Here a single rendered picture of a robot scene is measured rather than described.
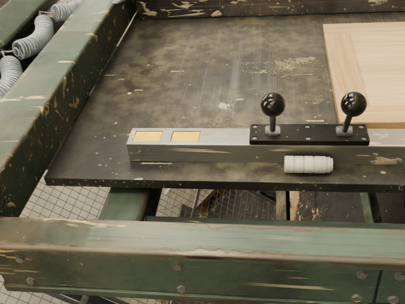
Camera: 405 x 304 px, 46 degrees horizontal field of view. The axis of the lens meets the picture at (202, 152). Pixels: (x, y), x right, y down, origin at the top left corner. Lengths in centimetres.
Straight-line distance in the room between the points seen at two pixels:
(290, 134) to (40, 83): 49
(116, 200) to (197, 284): 25
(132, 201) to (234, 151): 20
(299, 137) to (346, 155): 9
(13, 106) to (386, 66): 77
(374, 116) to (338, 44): 30
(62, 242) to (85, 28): 63
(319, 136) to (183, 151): 24
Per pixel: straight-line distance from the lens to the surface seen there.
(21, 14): 190
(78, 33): 118
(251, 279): 68
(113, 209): 85
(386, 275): 68
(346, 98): 74
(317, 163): 81
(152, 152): 86
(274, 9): 139
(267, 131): 83
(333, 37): 123
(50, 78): 100
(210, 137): 85
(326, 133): 84
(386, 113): 96
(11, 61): 163
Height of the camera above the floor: 176
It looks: 14 degrees down
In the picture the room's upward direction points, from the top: 62 degrees counter-clockwise
